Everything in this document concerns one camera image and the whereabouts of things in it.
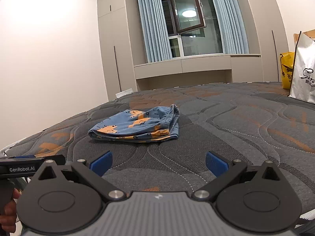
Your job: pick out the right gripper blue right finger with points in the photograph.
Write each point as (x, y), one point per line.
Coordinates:
(227, 173)

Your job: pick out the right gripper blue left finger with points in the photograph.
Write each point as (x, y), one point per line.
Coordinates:
(89, 174)

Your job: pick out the blue pants with orange cars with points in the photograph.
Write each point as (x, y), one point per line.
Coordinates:
(157, 124)

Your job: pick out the person's left hand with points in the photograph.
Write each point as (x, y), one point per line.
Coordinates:
(8, 220)

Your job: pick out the grey orange quilted mattress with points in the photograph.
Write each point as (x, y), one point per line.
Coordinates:
(253, 122)

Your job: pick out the white paper sheet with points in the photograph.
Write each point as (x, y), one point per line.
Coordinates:
(123, 93)

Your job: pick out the beige window bench cabinet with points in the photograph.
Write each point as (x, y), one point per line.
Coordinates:
(199, 70)

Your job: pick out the white Sirowe shopping bag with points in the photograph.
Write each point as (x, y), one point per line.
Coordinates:
(302, 86)

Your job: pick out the right light blue curtain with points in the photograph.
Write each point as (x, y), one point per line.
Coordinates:
(232, 28)

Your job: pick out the light blue curtain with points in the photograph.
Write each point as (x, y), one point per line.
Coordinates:
(232, 28)
(154, 28)

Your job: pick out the yellow shopping bag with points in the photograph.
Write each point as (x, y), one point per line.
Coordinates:
(286, 63)

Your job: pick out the left light blue curtain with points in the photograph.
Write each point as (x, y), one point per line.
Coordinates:
(154, 28)

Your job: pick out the open brown framed window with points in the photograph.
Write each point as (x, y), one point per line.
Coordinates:
(192, 27)

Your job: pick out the beige right wardrobe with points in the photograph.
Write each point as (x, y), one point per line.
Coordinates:
(266, 35)

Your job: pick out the beige wardrobe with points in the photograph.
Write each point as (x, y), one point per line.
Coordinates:
(121, 44)
(266, 35)

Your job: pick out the beige left wardrobe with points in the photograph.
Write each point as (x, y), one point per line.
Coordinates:
(121, 44)

